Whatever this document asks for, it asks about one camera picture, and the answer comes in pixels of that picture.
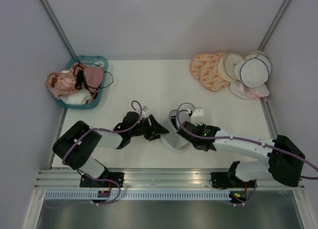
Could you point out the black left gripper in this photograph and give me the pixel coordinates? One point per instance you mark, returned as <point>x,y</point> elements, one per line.
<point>155,129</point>

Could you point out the white mesh laundry bag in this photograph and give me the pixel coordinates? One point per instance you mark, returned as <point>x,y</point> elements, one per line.
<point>172,140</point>

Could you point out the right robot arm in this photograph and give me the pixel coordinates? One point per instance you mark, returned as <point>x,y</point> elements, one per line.
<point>279,159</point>

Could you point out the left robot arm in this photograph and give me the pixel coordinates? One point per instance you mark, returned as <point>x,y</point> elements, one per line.
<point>77,144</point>

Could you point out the floral peach laundry bag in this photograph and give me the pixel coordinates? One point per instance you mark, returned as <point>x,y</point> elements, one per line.
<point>210,78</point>

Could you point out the white pink-trimmed laundry bag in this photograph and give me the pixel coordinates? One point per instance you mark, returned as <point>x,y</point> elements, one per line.
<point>241,91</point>

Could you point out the beige round laundry bag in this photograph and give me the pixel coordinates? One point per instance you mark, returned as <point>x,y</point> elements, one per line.
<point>227,64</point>

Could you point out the teal plastic basket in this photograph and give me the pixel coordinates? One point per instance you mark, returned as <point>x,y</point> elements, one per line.
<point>97,61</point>

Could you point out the white clothing in basket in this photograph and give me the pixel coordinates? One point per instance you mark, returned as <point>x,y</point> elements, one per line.
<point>77,98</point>

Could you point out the peach satin garment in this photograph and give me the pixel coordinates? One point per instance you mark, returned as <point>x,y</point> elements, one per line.
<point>64,83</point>

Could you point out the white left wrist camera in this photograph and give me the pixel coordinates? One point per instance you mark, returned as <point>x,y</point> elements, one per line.
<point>142,112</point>

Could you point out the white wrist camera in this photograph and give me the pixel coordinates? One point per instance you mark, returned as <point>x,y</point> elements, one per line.
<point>142,112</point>
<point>197,117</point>

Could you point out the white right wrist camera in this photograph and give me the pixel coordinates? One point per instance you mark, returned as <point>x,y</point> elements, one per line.
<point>197,117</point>

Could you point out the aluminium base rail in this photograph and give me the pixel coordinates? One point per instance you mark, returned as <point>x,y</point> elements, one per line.
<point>135,179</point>

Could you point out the white slotted cable duct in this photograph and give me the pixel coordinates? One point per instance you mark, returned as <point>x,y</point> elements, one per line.
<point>138,195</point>

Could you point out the left aluminium frame post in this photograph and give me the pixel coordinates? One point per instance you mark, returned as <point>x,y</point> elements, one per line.
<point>57,26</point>

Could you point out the aluminium frame post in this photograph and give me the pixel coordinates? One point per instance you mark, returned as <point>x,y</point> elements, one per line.
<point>274,23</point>
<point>57,26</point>

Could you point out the right aluminium frame post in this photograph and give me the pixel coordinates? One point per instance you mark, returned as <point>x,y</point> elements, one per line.
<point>274,23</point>

